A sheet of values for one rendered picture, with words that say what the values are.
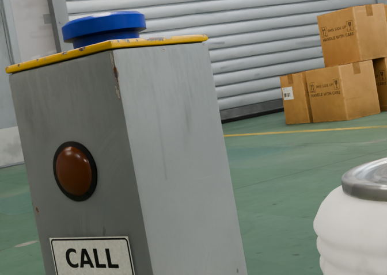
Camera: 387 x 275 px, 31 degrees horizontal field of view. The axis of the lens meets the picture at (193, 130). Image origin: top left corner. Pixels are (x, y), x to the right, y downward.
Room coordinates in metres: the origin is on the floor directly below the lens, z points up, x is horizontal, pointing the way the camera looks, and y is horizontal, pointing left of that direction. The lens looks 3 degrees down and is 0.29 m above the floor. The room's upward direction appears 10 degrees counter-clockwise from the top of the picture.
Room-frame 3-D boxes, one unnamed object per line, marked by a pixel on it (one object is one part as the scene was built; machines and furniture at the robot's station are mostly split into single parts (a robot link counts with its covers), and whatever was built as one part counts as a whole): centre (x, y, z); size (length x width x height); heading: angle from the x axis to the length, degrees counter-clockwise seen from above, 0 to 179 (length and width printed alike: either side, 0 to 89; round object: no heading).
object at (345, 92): (3.90, -0.86, 0.15); 0.30 x 0.24 x 0.30; 27
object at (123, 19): (0.34, 0.03, 0.32); 0.04 x 0.04 x 0.02
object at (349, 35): (3.97, -0.99, 0.45); 0.30 x 0.24 x 0.30; 30
